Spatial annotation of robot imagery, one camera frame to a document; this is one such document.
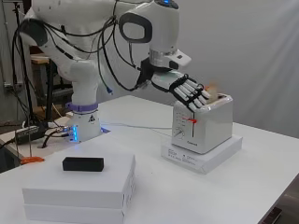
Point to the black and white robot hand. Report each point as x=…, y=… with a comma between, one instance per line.
x=174, y=82

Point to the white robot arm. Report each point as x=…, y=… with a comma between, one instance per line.
x=84, y=81

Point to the tan toast slice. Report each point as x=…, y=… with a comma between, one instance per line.
x=213, y=87

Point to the steel toaster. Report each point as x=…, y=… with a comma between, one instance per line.
x=211, y=124

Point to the white hanging sheet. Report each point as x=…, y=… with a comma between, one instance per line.
x=249, y=46

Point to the white flat box under toaster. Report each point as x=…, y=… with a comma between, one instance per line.
x=215, y=158

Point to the black block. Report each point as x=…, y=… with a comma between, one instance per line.
x=82, y=164

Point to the wooden shelf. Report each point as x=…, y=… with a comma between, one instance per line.
x=42, y=74

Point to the black tripod stand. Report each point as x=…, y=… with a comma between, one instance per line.
x=26, y=77

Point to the black power brick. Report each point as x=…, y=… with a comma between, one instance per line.
x=28, y=134

